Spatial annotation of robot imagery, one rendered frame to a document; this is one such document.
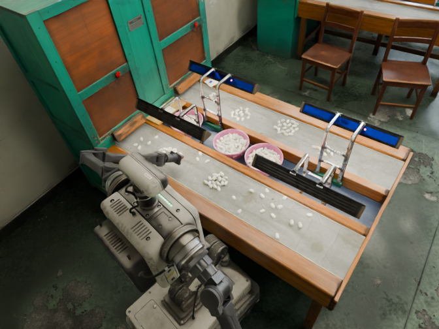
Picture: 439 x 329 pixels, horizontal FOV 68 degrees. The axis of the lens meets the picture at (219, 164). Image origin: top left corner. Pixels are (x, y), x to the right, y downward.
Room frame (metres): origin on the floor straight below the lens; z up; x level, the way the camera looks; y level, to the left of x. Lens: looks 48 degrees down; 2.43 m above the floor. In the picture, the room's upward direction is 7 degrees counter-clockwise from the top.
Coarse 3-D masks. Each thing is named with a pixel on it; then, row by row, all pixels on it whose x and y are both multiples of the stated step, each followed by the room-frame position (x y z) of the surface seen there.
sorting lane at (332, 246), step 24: (120, 144) 1.83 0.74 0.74; (144, 144) 1.80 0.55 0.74; (168, 144) 1.77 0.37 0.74; (168, 168) 1.53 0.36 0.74; (192, 168) 1.50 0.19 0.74; (216, 168) 1.48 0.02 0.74; (216, 192) 1.28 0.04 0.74; (240, 192) 1.25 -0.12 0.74; (264, 192) 1.23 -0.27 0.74; (240, 216) 1.07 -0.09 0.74; (264, 216) 1.05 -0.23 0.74; (288, 216) 1.03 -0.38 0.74; (312, 216) 1.01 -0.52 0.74; (288, 240) 0.88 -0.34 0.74; (312, 240) 0.86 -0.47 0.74; (336, 240) 0.84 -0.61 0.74; (360, 240) 0.83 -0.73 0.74; (336, 264) 0.70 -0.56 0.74
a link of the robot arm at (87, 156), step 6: (84, 150) 1.31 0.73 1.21; (90, 150) 1.32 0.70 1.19; (84, 156) 1.24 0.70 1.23; (90, 156) 1.24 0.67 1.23; (96, 156) 1.29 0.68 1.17; (102, 156) 1.31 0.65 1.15; (84, 162) 1.21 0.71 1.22; (90, 162) 1.16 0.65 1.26; (96, 162) 1.14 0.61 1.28; (102, 162) 1.15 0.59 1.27; (96, 168) 1.09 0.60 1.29; (102, 168) 1.05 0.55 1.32; (108, 168) 1.01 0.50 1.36; (114, 168) 1.01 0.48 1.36; (102, 174) 1.03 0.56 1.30; (102, 180) 1.02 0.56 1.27
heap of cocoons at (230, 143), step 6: (222, 138) 1.77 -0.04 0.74; (228, 138) 1.76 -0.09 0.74; (234, 138) 1.76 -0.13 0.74; (240, 138) 1.75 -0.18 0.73; (216, 144) 1.71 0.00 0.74; (222, 144) 1.70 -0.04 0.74; (228, 144) 1.71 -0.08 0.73; (234, 144) 1.70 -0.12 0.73; (240, 144) 1.68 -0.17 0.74; (246, 144) 1.69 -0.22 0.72; (222, 150) 1.66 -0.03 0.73; (228, 150) 1.64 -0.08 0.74; (234, 150) 1.63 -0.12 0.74; (240, 150) 1.62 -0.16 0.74
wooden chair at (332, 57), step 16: (352, 16) 3.29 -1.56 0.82; (320, 32) 3.48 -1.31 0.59; (352, 32) 3.25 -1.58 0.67; (320, 48) 3.36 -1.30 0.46; (336, 48) 3.31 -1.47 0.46; (352, 48) 3.19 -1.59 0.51; (304, 64) 3.21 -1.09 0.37; (320, 64) 3.06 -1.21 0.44; (336, 64) 3.00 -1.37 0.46; (304, 80) 3.20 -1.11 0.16; (336, 80) 3.03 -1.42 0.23
